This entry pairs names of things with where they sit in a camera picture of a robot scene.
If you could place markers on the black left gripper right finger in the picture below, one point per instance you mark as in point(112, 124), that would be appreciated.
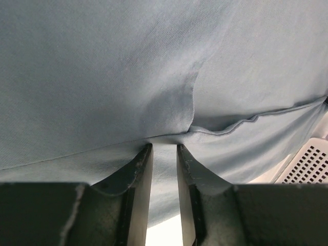
point(216, 212)

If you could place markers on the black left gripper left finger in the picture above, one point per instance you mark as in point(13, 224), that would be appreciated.
point(113, 211)

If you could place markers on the light blue t shirt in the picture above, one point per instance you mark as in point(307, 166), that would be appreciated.
point(86, 84)

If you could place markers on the white perforated plastic basket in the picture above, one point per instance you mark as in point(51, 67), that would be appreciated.
point(308, 166)

